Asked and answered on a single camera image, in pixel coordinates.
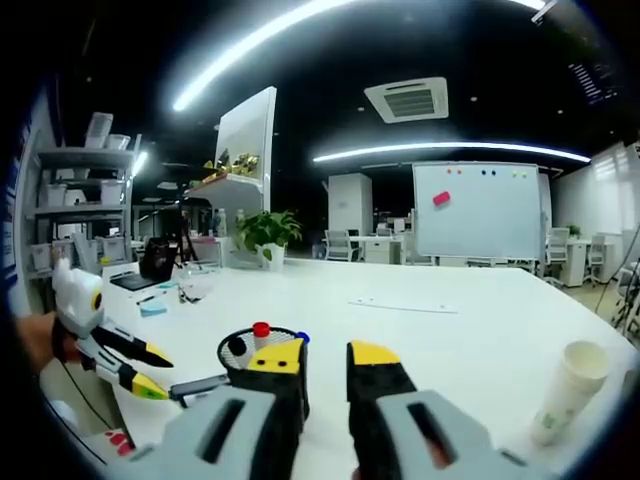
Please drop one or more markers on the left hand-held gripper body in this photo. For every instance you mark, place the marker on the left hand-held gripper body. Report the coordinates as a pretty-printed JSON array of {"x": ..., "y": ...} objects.
[{"x": 80, "y": 300}]

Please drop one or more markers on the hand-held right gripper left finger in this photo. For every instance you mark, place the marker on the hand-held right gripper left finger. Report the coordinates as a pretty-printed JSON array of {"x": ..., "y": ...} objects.
[{"x": 272, "y": 410}]

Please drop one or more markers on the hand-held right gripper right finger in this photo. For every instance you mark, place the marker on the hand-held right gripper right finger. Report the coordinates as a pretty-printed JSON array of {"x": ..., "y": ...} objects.
[{"x": 375, "y": 400}]

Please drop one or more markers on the dark markers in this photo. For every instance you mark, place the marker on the dark markers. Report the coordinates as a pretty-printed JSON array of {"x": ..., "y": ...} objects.
[{"x": 200, "y": 386}]

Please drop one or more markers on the black mesh pen holder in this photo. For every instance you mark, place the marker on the black mesh pen holder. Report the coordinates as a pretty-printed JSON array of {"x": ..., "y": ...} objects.
[{"x": 225, "y": 365}]

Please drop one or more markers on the red whiteboard marker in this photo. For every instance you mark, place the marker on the red whiteboard marker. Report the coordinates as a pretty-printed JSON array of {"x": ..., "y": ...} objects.
[{"x": 261, "y": 332}]

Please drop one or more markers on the blue whiteboard marker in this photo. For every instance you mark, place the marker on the blue whiteboard marker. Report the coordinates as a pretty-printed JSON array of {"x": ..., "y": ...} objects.
[{"x": 303, "y": 337}]

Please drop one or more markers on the white printed paper cup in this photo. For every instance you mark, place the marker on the white printed paper cup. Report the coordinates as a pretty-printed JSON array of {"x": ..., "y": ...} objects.
[
  {"x": 557, "y": 420},
  {"x": 585, "y": 372},
  {"x": 577, "y": 387}
]

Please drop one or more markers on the black pen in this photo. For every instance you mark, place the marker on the black pen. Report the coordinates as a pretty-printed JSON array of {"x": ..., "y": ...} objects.
[{"x": 150, "y": 299}]

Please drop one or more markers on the pink whiteboard eraser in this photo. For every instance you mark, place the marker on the pink whiteboard eraser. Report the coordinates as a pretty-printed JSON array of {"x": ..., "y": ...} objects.
[{"x": 442, "y": 198}]

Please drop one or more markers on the large rolling whiteboard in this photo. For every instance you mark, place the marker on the large rolling whiteboard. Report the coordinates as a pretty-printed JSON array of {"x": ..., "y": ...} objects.
[{"x": 480, "y": 215}]

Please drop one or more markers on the person's left hand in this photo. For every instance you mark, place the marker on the person's left hand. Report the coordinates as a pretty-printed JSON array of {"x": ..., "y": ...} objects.
[{"x": 72, "y": 352}]

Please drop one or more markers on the blue notepad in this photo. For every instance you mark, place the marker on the blue notepad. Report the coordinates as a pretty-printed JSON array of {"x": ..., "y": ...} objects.
[{"x": 154, "y": 310}]

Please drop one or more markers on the clear plastic bag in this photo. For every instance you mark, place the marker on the clear plastic bag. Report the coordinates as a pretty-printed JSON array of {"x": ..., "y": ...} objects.
[{"x": 195, "y": 290}]

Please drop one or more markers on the small black open laptop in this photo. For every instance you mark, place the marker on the small black open laptop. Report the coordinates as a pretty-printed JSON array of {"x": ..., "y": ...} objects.
[{"x": 157, "y": 260}]

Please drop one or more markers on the black tripod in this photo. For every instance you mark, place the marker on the black tripod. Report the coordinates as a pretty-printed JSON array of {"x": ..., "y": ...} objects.
[{"x": 185, "y": 235}]

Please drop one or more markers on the grey metal storage rack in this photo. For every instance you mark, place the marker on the grey metal storage rack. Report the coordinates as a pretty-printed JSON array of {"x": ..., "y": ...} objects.
[{"x": 80, "y": 160}]

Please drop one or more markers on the short straight ceiling light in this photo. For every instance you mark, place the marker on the short straight ceiling light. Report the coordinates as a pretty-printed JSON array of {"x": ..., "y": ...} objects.
[{"x": 140, "y": 162}]

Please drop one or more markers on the white office chair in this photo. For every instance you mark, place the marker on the white office chair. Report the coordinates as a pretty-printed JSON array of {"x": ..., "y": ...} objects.
[
  {"x": 340, "y": 245},
  {"x": 596, "y": 255},
  {"x": 557, "y": 247}
]

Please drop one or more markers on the green potted plant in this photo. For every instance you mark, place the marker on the green potted plant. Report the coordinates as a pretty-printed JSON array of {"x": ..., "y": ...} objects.
[{"x": 267, "y": 230}]

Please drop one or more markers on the gold ornaments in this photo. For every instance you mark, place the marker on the gold ornaments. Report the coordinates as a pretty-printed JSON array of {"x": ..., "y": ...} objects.
[{"x": 240, "y": 162}]

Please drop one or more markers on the white curved display shelf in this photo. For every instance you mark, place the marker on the white curved display shelf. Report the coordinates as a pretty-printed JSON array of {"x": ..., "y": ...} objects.
[{"x": 245, "y": 125}]

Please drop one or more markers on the long curved ceiling light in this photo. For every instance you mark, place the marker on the long curved ceiling light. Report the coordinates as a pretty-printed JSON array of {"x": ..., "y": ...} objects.
[
  {"x": 250, "y": 50},
  {"x": 425, "y": 146}
]

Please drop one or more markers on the small potted plant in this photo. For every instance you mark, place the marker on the small potted plant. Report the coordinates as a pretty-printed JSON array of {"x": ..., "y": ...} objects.
[{"x": 574, "y": 231}]

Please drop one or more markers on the ceiling air conditioner vent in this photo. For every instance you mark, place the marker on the ceiling air conditioner vent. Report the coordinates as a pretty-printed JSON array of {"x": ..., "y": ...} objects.
[{"x": 407, "y": 100}]

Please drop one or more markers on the hanging dark display screen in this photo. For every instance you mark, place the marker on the hanging dark display screen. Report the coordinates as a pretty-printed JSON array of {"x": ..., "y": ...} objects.
[{"x": 595, "y": 80}]

